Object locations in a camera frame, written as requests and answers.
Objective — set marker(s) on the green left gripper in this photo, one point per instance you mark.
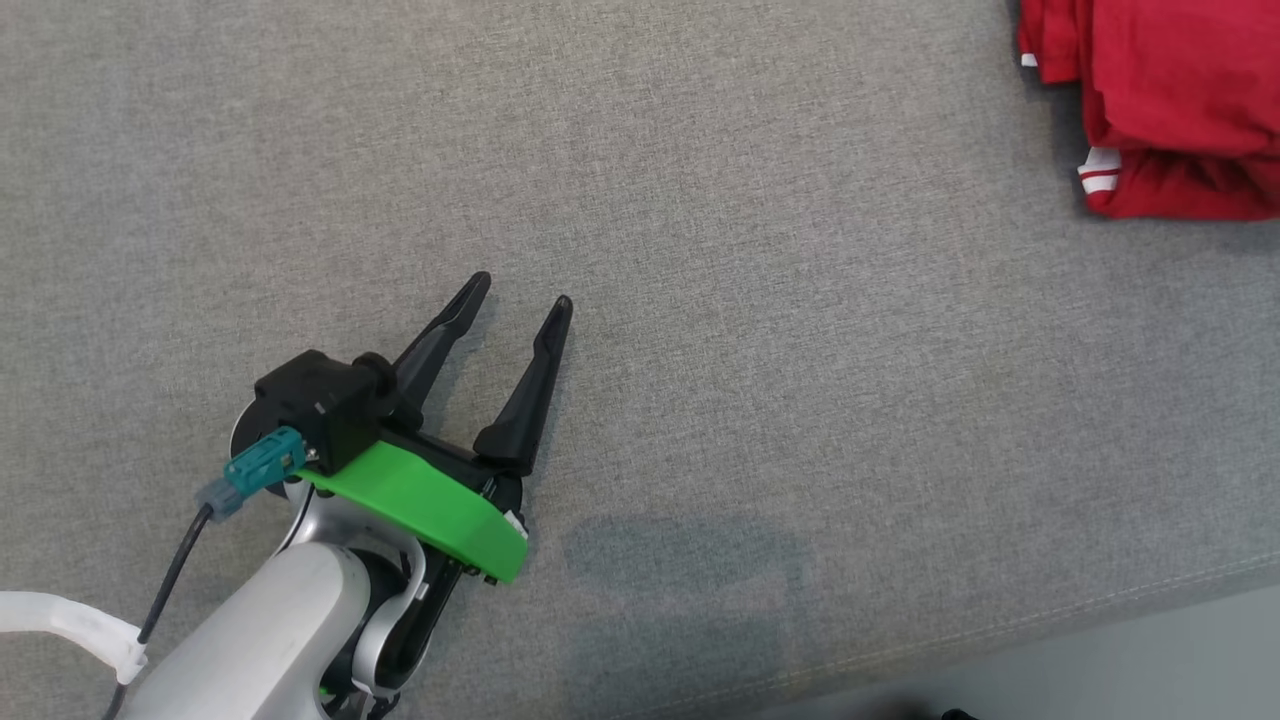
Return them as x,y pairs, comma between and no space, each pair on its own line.
430,500

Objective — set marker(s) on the red Bulls 23 shorts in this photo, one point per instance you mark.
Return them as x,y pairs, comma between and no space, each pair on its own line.
1180,70

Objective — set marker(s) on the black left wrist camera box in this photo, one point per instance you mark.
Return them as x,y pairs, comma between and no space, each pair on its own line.
320,405

